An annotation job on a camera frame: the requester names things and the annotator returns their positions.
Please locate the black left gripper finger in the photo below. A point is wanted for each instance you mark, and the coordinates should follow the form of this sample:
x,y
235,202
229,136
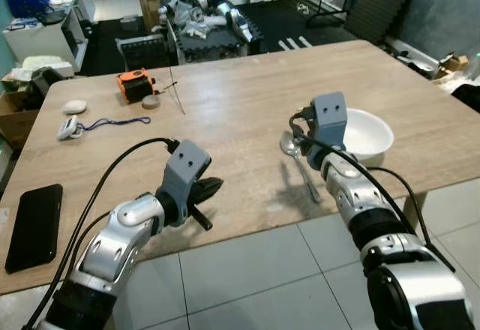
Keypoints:
x,y
202,218
208,188

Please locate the metal spoon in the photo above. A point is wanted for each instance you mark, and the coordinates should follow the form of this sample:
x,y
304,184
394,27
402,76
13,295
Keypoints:
x,y
289,144

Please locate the white ceramic bowl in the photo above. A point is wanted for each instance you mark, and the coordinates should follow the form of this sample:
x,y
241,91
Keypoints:
x,y
371,131

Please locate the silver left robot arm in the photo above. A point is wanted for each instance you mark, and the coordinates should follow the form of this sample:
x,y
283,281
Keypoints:
x,y
112,240

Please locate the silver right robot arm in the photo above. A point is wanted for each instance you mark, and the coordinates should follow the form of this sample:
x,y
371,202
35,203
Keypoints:
x,y
420,285

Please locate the round grey disc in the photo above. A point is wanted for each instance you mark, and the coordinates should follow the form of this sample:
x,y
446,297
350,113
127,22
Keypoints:
x,y
151,102

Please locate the black foam mat platform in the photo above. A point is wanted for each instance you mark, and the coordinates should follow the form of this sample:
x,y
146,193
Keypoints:
x,y
285,22

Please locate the orange black device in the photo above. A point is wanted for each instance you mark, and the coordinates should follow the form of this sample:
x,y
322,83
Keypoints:
x,y
135,86

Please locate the wooden table leg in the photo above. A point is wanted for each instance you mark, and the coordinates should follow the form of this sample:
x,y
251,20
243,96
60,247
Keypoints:
x,y
414,210

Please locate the round white puck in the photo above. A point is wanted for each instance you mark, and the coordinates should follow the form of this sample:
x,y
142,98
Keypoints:
x,y
74,106

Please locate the black chair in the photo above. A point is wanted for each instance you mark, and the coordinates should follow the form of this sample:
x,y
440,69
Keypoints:
x,y
142,51

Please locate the black ribbed panel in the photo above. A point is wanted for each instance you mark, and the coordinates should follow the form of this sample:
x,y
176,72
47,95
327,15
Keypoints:
x,y
386,4

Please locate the white grey robot parts pile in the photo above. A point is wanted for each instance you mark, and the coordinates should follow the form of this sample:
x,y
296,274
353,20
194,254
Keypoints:
x,y
210,11

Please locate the black smartphone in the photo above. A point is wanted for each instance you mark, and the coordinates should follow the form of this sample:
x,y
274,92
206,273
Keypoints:
x,y
34,229

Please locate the small brown cardboard box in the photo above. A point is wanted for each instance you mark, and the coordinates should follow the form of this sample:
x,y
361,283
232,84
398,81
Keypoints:
x,y
452,66

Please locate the black bag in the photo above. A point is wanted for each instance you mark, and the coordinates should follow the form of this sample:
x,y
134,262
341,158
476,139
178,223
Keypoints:
x,y
466,97

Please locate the tall brown cardboard box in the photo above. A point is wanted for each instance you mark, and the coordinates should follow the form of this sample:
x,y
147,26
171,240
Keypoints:
x,y
152,7

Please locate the open brown cardboard box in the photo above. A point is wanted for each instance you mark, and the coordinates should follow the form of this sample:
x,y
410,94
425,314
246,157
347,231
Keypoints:
x,y
16,120

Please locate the white cloth bundle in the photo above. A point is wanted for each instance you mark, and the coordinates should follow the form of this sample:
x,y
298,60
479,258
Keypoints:
x,y
49,66

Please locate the white desk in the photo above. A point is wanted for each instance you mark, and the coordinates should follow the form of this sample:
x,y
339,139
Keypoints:
x,y
45,37

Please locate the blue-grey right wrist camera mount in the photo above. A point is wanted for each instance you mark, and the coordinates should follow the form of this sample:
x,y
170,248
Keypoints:
x,y
330,120

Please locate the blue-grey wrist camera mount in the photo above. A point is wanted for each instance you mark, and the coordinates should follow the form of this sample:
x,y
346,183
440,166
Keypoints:
x,y
330,120
184,169

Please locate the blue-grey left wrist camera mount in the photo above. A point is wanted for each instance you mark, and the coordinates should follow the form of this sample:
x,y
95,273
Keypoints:
x,y
184,169

